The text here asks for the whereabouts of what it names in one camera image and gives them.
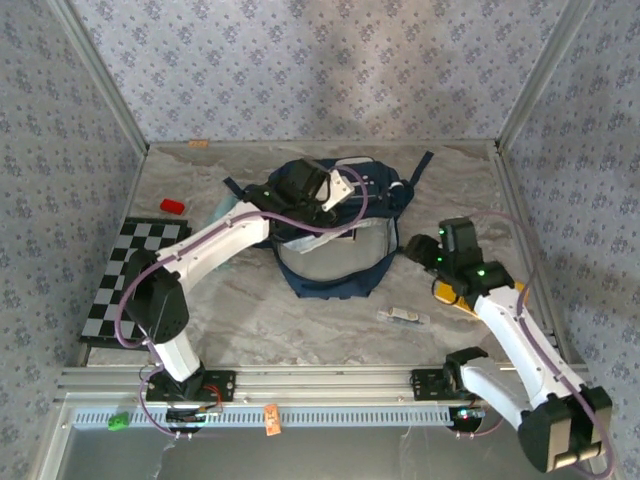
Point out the yellow book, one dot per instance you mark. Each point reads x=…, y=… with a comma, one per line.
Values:
x=445, y=292

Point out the navy blue student backpack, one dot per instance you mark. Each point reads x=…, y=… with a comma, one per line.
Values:
x=340, y=285

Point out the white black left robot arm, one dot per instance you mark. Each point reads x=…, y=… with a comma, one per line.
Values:
x=215, y=240

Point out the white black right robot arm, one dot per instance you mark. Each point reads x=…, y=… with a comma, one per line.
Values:
x=510, y=340

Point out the small orange label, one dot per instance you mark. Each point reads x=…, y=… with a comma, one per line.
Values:
x=198, y=144

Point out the red toy building brick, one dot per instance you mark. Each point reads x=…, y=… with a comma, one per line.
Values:
x=172, y=206

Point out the black grey chessboard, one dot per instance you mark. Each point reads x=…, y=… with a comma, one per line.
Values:
x=107, y=300

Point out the orange hanging tag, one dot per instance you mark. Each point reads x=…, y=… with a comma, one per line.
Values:
x=272, y=420

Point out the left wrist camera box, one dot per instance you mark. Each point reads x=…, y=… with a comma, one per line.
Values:
x=340, y=187

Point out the aluminium side rail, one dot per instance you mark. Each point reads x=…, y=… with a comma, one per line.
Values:
x=520, y=225

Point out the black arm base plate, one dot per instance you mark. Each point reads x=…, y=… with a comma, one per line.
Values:
x=425, y=385
x=225, y=385

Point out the aluminium mounting rail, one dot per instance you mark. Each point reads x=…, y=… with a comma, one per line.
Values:
x=325, y=382

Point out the aluminium frame post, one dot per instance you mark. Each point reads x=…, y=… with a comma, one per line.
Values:
x=100, y=75
x=540, y=70

